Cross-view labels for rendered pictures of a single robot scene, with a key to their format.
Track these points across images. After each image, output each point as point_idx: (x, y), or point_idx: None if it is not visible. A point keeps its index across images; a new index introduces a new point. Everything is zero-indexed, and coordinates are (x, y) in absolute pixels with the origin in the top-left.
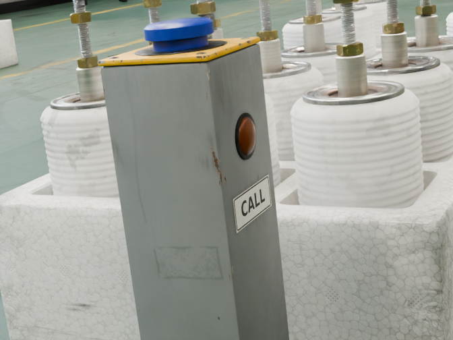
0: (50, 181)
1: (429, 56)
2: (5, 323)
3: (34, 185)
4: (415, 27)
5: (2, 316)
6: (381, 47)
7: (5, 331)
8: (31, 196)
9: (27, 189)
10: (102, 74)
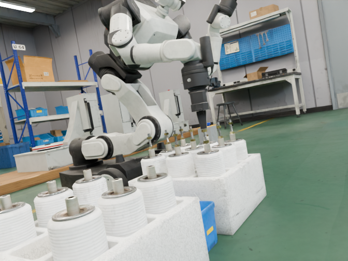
0: (249, 156)
1: (160, 151)
2: (289, 205)
3: (252, 155)
4: (154, 151)
5: (293, 206)
6: (171, 146)
7: (286, 203)
8: (249, 154)
9: (252, 155)
10: (216, 126)
